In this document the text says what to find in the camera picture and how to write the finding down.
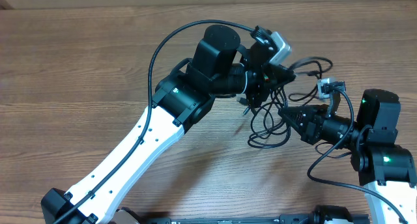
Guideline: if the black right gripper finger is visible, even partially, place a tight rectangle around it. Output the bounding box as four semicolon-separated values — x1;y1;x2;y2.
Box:
278;106;308;117
283;115;304;135

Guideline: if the thick black usb cable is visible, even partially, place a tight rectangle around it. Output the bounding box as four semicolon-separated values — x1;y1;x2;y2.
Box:
236;87;293;150

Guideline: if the thin black usb-c cable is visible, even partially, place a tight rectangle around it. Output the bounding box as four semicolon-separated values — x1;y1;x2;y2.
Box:
286;56;334;103

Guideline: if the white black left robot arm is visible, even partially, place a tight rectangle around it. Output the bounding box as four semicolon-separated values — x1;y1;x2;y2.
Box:
41;21;295;223

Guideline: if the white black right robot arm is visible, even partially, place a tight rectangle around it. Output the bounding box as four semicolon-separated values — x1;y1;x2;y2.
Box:
278;89;416;223

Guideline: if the black right camera cable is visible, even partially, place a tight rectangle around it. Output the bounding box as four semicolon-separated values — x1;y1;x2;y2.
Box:
306;87;410;224

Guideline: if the black camera cable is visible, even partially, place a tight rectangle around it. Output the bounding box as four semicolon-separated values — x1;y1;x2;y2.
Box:
306;87;410;224
51;19;257;224

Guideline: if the black left camera cable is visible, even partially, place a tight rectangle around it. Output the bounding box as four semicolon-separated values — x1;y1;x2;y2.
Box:
51;19;257;224

